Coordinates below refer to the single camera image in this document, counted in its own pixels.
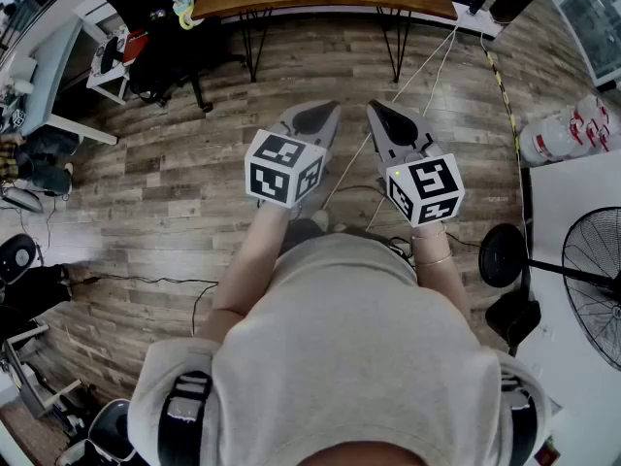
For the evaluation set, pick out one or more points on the black bag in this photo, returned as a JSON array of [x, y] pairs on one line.
[[513, 321]]

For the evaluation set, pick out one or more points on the black standing fan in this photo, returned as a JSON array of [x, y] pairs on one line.
[[592, 279]]

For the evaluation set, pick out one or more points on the grey and black chair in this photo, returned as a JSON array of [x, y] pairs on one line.
[[104, 435]]

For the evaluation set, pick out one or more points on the person's right forearm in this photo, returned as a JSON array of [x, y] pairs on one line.
[[439, 279]]

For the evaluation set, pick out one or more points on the small white side table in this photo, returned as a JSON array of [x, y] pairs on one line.
[[109, 80]]

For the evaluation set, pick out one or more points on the green and yellow toy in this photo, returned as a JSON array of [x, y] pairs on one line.
[[184, 12]]

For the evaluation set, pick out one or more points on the pack of water bottles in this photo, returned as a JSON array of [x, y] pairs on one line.
[[567, 134]]

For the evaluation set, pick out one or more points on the white framed glass panel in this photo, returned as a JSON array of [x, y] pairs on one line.
[[594, 22]]

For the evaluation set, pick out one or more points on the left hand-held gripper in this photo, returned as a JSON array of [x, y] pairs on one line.
[[284, 163]]

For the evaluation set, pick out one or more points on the yellow and black striped tape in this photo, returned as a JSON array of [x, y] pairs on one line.
[[507, 105]]

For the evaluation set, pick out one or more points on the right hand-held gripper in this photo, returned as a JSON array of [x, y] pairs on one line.
[[427, 182]]

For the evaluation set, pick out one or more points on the red book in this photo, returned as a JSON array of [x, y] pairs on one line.
[[135, 45]]

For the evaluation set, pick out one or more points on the person's shoe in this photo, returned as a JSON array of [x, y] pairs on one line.
[[320, 217]]

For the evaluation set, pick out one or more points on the round black device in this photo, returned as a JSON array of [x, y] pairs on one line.
[[19, 257]]

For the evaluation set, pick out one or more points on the person's left forearm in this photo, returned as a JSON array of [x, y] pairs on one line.
[[252, 260]]

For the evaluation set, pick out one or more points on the grey t-shirt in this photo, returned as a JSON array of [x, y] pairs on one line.
[[349, 347]]

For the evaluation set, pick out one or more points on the black office chair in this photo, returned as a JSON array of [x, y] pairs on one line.
[[170, 61]]

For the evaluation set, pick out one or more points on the gold bangle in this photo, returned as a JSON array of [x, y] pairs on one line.
[[433, 261]]

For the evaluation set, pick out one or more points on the long white desk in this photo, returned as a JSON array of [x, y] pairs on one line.
[[48, 71]]

